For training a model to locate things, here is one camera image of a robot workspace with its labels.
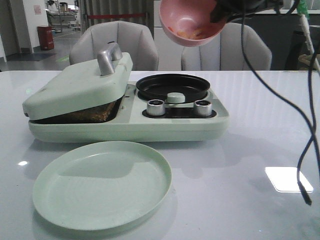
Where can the orange shrimp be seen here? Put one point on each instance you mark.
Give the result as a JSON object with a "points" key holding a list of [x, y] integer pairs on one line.
{"points": [[197, 34]]}

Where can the breakfast maker hinged lid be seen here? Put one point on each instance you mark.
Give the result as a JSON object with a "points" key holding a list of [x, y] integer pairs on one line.
{"points": [[78, 87]]}

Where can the right silver control knob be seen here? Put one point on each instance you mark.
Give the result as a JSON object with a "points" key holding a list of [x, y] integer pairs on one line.
{"points": [[202, 108]]}

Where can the bread slice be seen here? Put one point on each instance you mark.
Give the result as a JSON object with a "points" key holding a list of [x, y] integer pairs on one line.
{"points": [[96, 114]]}

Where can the grey upholstered chair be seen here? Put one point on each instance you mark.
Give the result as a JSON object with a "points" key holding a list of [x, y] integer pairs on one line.
{"points": [[133, 38], [225, 52]]}

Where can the right grey upholstered chair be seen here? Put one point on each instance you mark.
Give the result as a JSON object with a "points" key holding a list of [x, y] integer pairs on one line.
{"points": [[225, 52]]}

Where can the mint green breakfast maker base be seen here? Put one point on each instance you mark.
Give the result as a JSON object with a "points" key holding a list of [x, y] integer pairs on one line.
{"points": [[131, 125]]}

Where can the left silver control knob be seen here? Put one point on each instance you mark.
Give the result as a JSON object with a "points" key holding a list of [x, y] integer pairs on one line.
{"points": [[156, 107]]}

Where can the left grey upholstered chair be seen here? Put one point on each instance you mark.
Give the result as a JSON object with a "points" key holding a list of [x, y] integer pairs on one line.
{"points": [[133, 38]]}

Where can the silver control knob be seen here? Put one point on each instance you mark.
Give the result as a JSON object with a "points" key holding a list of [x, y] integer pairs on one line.
{"points": [[156, 107], [202, 108]]}

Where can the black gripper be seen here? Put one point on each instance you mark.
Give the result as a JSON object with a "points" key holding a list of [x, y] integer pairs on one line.
{"points": [[233, 10]]}

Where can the mint green round plate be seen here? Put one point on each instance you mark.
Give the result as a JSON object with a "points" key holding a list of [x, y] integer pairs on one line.
{"points": [[102, 186]]}

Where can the dark grey kitchen counter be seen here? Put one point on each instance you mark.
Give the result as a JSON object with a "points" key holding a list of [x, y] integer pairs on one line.
{"points": [[284, 37]]}

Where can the black round frying pan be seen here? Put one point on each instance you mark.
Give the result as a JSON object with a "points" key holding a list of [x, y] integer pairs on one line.
{"points": [[158, 86]]}

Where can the pink plastic bowl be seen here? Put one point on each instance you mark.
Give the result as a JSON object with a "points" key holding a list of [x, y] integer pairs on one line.
{"points": [[188, 15]]}

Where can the white refrigerator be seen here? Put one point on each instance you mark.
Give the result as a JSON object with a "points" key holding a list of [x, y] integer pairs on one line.
{"points": [[169, 53]]}

